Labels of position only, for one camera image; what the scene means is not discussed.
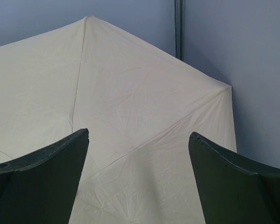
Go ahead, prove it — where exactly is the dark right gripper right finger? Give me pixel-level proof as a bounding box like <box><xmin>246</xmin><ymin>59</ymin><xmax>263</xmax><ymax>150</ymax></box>
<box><xmin>188</xmin><ymin>132</ymin><xmax>280</xmax><ymax>224</ymax></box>

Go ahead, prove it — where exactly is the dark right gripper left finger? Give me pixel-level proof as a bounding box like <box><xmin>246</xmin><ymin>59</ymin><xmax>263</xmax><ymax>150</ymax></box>
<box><xmin>0</xmin><ymin>128</ymin><xmax>89</xmax><ymax>224</ymax></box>

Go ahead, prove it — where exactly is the cream folding umbrella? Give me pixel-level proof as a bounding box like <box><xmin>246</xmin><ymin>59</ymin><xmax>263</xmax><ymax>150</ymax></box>
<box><xmin>0</xmin><ymin>16</ymin><xmax>237</xmax><ymax>224</ymax></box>

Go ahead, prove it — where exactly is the grey wall corner profile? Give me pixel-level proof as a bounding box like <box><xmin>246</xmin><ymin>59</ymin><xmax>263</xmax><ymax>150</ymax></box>
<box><xmin>175</xmin><ymin>0</ymin><xmax>185</xmax><ymax>61</ymax></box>

